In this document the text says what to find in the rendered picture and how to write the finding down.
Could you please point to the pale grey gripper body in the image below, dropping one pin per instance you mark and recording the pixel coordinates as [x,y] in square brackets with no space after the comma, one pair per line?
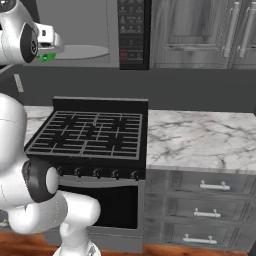
[55,45]

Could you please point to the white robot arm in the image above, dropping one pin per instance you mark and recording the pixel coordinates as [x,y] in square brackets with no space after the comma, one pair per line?
[13,133]

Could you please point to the grey microwave turntable plate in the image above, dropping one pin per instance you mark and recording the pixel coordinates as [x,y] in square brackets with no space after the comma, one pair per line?
[83,52]

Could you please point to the black and grey microwave oven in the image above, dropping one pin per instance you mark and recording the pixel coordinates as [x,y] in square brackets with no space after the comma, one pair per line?
[131,33]

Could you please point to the green round object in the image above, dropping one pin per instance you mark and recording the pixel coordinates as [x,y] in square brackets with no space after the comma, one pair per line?
[47,57]

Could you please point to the black cooking range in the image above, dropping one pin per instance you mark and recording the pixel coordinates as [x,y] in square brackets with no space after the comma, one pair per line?
[96,133]

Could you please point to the black range knob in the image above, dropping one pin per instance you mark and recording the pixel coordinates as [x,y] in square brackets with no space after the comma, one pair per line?
[60,171]
[135,174]
[97,172]
[79,172]
[115,173]

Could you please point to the wide grey cupboard door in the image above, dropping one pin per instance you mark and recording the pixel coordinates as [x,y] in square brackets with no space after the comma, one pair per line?
[190,30]

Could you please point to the black oven door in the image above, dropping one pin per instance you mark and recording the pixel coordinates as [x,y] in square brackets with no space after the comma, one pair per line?
[116,206]

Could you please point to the grey drawer front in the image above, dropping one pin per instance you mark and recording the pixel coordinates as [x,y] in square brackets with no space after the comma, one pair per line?
[173,233]
[186,182]
[180,208]

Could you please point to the narrow grey cupboard door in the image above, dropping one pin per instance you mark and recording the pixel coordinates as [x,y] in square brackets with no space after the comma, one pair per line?
[248,60]

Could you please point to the pale wall socket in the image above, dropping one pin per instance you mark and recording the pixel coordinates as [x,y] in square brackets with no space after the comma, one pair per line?
[18,83]

